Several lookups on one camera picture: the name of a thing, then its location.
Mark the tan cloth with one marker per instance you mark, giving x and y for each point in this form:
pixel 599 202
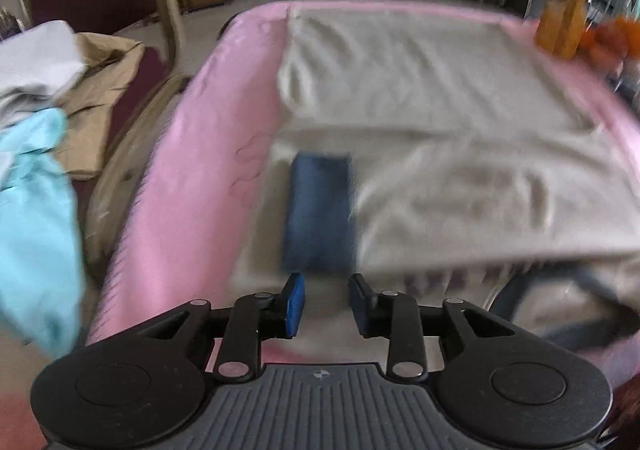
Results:
pixel 102 100

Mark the pale grey cloth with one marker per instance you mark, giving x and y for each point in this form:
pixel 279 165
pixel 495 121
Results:
pixel 32 65

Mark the pink printed blanket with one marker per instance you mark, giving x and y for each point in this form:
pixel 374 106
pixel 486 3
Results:
pixel 200 180

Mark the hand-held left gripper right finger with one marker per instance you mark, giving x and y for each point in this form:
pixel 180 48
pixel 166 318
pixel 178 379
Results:
pixel 361 305

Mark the light blue cloth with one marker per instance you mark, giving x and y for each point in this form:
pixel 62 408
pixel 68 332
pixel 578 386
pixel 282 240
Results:
pixel 35 230

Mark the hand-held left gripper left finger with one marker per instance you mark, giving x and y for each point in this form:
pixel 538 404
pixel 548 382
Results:
pixel 295 305

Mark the orange soft toy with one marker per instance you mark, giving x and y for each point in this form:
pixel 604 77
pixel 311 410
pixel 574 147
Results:
pixel 611 40

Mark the white sweatshirt with blue cuffs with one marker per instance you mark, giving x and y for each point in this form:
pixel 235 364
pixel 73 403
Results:
pixel 425 130

